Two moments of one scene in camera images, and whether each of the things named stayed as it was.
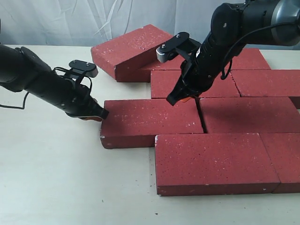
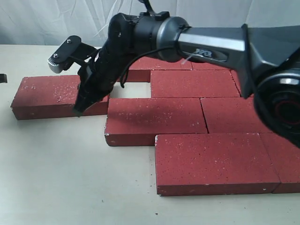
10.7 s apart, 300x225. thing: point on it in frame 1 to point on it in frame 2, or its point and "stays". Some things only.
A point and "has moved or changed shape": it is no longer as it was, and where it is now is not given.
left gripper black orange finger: (88, 111) to (3, 78)
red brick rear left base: (139, 69) stays
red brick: (135, 123) stays
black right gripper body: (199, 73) to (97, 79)
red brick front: (163, 82) stays
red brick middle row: (250, 115) stays
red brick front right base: (284, 149) stays
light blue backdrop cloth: (87, 22) stays
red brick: (123, 57) has moved or changed shape
